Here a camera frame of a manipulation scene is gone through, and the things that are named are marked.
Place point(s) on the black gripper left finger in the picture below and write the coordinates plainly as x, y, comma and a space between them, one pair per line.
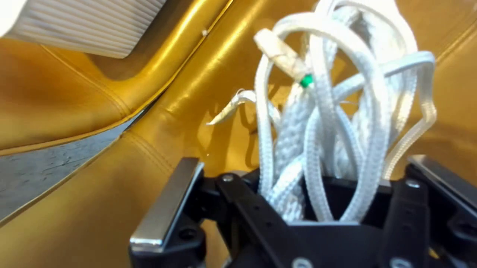
164, 213

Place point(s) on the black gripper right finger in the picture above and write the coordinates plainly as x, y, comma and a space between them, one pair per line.
421, 228

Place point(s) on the white ribbed plastic basket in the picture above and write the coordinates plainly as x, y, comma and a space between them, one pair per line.
89, 23

